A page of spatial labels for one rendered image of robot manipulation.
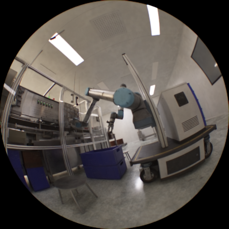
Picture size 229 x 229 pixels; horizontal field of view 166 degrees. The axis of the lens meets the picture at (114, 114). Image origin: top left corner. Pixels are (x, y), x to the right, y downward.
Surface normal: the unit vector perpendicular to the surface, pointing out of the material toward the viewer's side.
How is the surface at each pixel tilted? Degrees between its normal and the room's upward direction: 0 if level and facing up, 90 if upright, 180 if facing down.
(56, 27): 180
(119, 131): 90
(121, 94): 93
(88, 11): 180
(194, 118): 90
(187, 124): 90
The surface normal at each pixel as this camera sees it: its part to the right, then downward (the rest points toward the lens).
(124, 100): -0.58, -0.05
